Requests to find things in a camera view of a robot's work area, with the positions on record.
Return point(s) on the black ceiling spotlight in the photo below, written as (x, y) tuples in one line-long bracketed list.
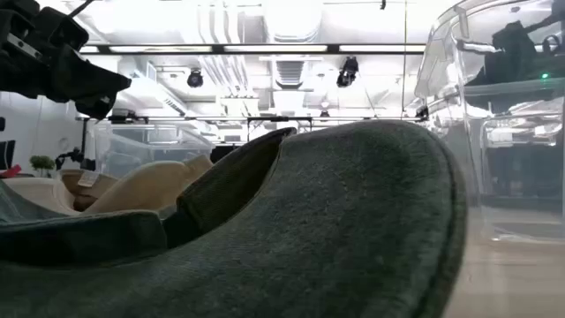
[(195, 78), (348, 71)]

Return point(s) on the clear plastic bin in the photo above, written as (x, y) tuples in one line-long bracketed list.
[(468, 176), (145, 150)]

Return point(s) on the black horizontal rail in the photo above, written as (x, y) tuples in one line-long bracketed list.
[(273, 118)]

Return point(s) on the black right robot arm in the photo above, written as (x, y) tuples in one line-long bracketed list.
[(512, 57)]

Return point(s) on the green potted room plant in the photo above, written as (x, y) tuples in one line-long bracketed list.
[(42, 162)]

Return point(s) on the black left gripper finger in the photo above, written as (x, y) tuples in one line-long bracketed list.
[(92, 79), (95, 109)]

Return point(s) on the dark chair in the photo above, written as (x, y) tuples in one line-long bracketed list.
[(6, 154)]

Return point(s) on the red object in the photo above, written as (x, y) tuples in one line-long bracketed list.
[(11, 171)]

